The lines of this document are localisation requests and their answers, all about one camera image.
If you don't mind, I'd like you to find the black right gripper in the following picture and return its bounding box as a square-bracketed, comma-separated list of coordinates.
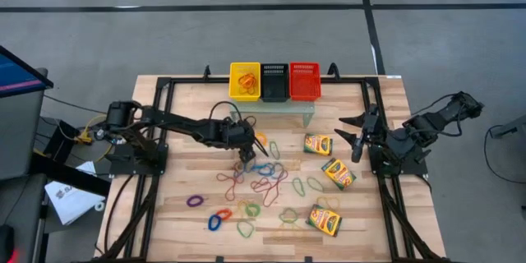
[334, 104, 383, 164]

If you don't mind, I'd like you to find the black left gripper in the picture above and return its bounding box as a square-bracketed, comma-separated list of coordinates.
[224, 119, 270, 164]

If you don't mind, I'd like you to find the green coil wristband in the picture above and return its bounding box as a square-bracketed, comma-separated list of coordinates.
[244, 202, 262, 218]

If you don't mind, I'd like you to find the orange rubber band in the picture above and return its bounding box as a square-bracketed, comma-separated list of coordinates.
[240, 81, 259, 96]

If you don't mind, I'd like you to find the purple coil wristband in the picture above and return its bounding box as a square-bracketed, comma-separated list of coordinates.
[186, 194, 205, 209]

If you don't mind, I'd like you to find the yellow green crayon box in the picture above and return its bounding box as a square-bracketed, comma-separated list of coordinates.
[321, 157, 358, 191]
[305, 203, 344, 238]
[303, 132, 334, 157]

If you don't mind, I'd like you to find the pale green riser shelf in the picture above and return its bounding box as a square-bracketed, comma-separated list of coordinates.
[229, 100, 316, 128]

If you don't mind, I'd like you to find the yellow plastic basket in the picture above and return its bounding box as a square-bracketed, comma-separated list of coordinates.
[228, 62, 262, 103]

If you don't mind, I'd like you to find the black plastic basket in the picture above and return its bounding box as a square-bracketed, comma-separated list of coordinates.
[260, 62, 290, 103]

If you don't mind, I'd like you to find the red plastic basket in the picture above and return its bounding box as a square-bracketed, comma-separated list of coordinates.
[288, 62, 322, 102]

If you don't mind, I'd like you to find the blue coil wristband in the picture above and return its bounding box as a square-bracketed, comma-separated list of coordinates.
[207, 213, 223, 232]

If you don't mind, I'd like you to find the grey metal stand leg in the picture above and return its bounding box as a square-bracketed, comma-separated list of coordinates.
[488, 113, 526, 140]

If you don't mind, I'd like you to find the white paper sheet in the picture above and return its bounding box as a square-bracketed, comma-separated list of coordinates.
[44, 180, 107, 227]

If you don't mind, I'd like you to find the grey cabinet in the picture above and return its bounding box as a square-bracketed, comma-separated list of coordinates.
[0, 67, 49, 180]

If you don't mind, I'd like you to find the blue screen monitor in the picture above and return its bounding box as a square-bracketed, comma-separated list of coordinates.
[0, 44, 54, 99]

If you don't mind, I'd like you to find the black looped gripper cable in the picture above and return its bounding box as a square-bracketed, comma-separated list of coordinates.
[208, 100, 244, 127]

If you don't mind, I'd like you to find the black floor cable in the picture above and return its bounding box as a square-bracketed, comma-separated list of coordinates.
[482, 122, 526, 185]

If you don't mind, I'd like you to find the yellow cable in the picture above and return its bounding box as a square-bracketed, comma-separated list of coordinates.
[76, 113, 118, 164]

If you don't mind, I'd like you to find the thin black cable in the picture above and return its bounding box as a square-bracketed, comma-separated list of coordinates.
[44, 93, 110, 115]

